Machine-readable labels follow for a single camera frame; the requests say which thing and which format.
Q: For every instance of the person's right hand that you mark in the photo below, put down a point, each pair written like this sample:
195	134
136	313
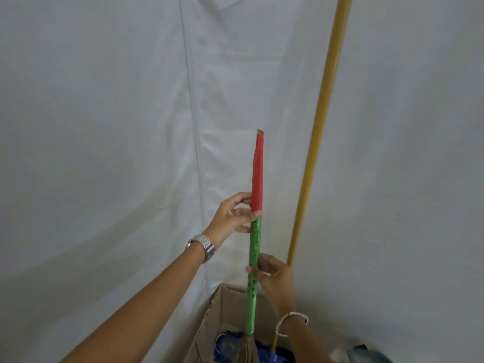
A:
279	283

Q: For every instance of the white fabric backdrop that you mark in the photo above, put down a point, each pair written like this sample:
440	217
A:
94	128

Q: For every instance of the person's right forearm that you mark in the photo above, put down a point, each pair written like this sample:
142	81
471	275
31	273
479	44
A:
306	344

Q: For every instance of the person's left fingers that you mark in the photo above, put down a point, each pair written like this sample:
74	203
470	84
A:
242	214

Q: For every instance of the person's left forearm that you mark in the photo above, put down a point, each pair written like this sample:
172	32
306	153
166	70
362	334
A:
147	309

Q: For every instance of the brown cardboard box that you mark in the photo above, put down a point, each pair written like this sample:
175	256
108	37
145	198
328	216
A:
223	313

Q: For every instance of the blue mop head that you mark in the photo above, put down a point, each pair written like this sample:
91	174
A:
227	347

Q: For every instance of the yellow wooden pole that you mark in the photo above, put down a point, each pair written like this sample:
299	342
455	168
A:
321	109

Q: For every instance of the person's right fingers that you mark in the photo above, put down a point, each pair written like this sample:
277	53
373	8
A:
261	271

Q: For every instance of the person's left hand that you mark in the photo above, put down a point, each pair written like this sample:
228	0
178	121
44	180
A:
223	223

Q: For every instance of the silver wristwatch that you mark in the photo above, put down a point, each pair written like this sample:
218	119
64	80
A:
204	246

